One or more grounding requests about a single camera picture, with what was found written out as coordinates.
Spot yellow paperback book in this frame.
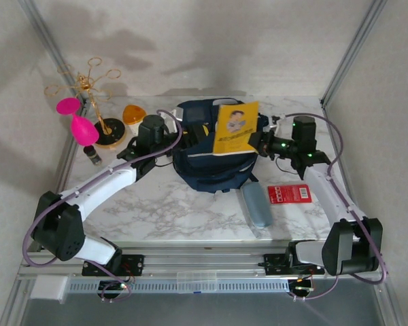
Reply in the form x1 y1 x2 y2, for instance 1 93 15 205
212 101 260 157

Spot navy blue student backpack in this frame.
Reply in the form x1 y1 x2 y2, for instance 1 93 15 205
171 97 269 194

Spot white cup with orange lid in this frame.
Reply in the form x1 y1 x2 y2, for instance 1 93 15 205
122 104 146 136

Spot red card packet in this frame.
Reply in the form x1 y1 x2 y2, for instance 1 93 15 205
267 184 313 205

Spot small dark bottle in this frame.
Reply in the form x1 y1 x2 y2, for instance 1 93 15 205
83 145 103 167

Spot blue-grey glasses case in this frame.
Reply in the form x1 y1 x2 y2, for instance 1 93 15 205
241 182 274 229

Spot pink plastic goblet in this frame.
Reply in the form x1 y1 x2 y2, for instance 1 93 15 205
56 97 100 147

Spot clear plastic compartment box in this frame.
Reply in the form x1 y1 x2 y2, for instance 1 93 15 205
177 270 218 293

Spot small circuit board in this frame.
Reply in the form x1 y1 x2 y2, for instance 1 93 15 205
98 280 132 293
290 277 316 293

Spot white foam block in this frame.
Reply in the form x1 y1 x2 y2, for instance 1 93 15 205
29 275 69 302

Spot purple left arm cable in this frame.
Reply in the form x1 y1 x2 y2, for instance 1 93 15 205
22 109 184 304

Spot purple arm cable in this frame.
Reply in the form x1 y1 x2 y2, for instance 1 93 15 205
278 113 389 304
22 109 184 304

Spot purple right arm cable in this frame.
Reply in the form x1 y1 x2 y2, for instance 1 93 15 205
278 113 389 304

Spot gold wire glass rack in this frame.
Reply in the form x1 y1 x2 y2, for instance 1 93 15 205
44 57 127 149

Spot aluminium frame post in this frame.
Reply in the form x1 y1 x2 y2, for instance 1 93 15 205
18 0 91 115
320 0 390 109

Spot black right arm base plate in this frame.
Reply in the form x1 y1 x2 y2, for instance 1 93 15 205
258 253 324 276

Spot aluminium table frame rails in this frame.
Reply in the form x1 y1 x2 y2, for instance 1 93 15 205
16 237 392 283

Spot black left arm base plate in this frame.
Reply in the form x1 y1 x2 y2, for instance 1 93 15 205
81 253 146 276

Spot slotted grey cable tray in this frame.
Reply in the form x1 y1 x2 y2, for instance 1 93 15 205
66 278 290 293

